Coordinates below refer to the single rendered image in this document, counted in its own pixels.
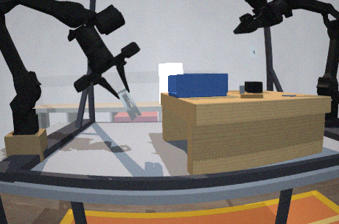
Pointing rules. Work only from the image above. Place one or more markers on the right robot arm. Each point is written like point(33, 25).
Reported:
point(27, 86)

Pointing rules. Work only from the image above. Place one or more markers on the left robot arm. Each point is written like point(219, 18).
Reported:
point(328, 84)

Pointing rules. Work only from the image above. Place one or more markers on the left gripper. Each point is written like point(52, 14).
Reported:
point(264, 17)

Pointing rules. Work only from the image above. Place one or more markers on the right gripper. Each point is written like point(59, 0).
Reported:
point(97, 54)

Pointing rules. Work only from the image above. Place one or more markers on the blue open tray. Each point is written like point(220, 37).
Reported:
point(197, 85)

